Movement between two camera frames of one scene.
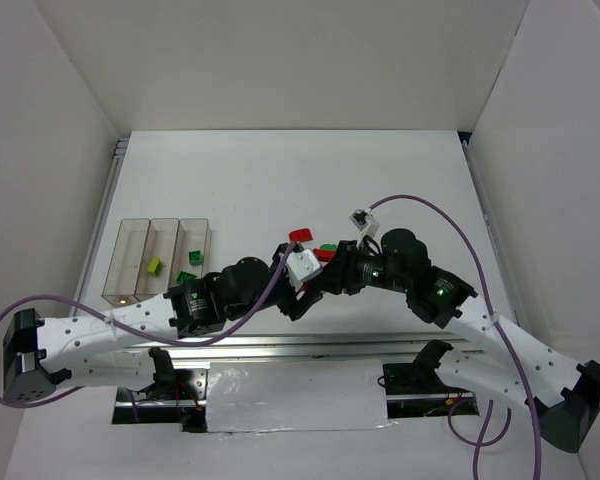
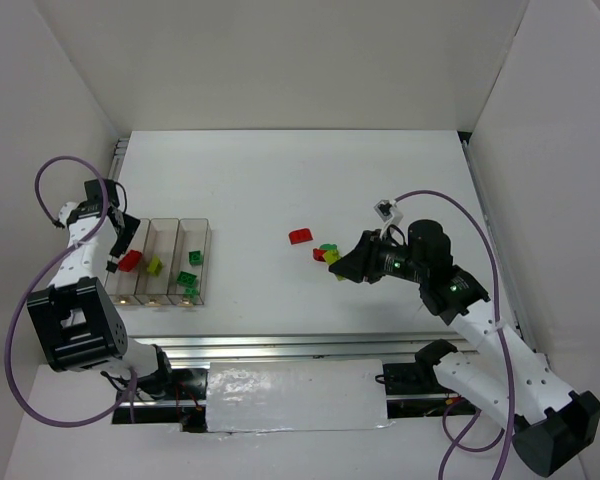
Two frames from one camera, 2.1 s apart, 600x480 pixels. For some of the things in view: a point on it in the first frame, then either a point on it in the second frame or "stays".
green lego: (185, 277) stays
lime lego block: (155, 266) stays
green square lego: (196, 258) stays
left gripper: (290, 299) to (123, 240)
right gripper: (340, 272) to (371, 255)
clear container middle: (161, 242) stays
